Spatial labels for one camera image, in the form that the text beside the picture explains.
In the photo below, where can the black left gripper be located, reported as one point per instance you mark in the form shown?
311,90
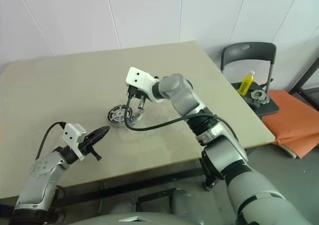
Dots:
87,146

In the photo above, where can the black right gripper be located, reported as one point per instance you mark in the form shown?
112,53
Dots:
137,93

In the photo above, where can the round motor rotor cover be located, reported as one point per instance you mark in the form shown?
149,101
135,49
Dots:
117,114

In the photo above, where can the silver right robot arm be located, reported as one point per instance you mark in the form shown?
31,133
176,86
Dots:
184,95

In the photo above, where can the grey metal part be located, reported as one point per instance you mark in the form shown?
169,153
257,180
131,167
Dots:
259,96

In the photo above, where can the grey robot torso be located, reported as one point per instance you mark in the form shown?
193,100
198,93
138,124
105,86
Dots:
134,217

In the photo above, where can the yellow drink bottle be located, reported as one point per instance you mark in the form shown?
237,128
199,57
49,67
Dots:
246,83

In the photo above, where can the dark grey folding chair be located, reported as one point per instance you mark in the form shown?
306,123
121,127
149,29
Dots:
249,48

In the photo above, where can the orange seat cushion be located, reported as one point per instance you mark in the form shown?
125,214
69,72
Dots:
286,113
299,147

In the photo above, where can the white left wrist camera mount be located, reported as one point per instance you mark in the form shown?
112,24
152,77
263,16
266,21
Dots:
72,134

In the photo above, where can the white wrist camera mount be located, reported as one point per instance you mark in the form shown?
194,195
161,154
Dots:
72,134
137,77

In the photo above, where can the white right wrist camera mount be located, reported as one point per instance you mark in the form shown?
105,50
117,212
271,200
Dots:
137,77

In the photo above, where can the black table frame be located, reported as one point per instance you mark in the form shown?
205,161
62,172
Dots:
149,177

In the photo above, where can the black square metal bracket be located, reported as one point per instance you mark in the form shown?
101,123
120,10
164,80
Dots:
154,197

